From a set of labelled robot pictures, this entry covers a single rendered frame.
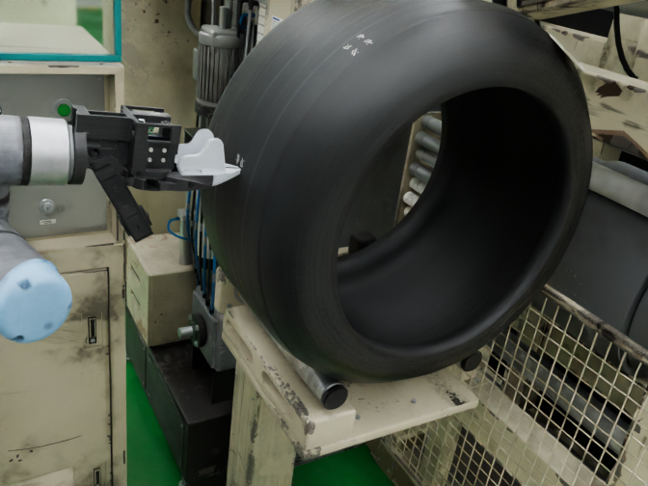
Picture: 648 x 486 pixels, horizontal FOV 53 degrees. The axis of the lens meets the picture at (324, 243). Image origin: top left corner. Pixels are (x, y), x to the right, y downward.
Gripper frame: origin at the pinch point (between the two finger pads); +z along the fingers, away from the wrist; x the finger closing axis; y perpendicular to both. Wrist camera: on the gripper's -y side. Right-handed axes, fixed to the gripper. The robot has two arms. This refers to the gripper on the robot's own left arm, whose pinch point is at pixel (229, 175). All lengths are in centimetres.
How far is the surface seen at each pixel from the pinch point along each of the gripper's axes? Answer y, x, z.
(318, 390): -32.4, -7.0, 17.6
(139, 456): -124, 78, 22
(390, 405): -41, -5, 36
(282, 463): -85, 28, 39
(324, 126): 10.2, -9.8, 6.3
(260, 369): -39.4, 8.4, 16.0
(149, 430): -123, 88, 28
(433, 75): 18.1, -12.2, 18.2
